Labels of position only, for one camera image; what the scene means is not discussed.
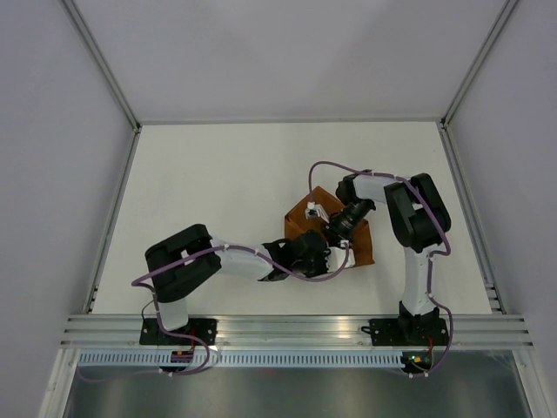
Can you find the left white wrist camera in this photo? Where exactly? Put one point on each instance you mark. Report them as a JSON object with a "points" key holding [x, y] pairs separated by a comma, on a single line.
{"points": [[340, 257]]}

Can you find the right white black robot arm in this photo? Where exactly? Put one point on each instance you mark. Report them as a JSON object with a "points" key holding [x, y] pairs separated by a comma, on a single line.
{"points": [[420, 221]]}

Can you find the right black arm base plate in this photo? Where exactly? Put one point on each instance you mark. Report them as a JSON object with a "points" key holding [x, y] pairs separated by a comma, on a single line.
{"points": [[389, 333]]}

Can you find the orange-brown cloth napkin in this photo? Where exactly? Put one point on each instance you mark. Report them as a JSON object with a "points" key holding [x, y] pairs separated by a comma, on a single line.
{"points": [[296, 223]]}

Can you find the white slotted cable duct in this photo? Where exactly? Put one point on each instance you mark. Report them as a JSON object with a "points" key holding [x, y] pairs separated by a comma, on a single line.
{"points": [[238, 358]]}

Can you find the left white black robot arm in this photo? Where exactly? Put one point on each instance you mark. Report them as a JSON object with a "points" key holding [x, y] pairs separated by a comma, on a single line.
{"points": [[182, 263]]}

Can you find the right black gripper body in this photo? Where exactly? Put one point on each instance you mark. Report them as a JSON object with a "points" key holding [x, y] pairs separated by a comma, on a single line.
{"points": [[341, 227]]}

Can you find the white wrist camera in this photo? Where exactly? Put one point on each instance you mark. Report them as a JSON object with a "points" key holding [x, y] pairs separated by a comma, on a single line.
{"points": [[316, 211], [340, 257]]}

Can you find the aluminium frame post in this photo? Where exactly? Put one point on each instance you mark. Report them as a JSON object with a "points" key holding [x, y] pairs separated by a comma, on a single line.
{"points": [[497, 28], [87, 38]]}

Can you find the right aluminium frame post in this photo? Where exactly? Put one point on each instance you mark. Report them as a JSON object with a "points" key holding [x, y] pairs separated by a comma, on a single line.
{"points": [[497, 28]]}

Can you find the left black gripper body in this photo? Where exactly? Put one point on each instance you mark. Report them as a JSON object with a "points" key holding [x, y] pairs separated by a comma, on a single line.
{"points": [[315, 267]]}

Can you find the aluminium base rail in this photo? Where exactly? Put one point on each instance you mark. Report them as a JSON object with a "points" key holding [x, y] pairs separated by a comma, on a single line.
{"points": [[470, 332]]}

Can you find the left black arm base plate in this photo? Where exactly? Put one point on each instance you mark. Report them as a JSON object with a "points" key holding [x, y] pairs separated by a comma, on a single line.
{"points": [[203, 329]]}

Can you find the left aluminium frame post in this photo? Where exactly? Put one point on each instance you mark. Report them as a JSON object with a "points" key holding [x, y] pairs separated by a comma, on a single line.
{"points": [[87, 38]]}

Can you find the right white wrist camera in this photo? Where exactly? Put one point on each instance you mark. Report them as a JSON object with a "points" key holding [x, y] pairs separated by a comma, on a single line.
{"points": [[316, 211]]}

